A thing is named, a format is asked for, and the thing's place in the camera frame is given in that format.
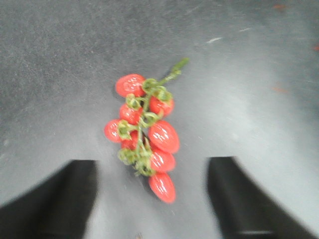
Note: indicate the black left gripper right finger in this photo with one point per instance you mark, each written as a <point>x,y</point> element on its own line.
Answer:
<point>243,210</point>

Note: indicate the red cherry tomato bunch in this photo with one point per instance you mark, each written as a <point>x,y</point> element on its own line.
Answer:
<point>148,142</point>

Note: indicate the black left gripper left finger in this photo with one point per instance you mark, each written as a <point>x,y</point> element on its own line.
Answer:
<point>58,208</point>

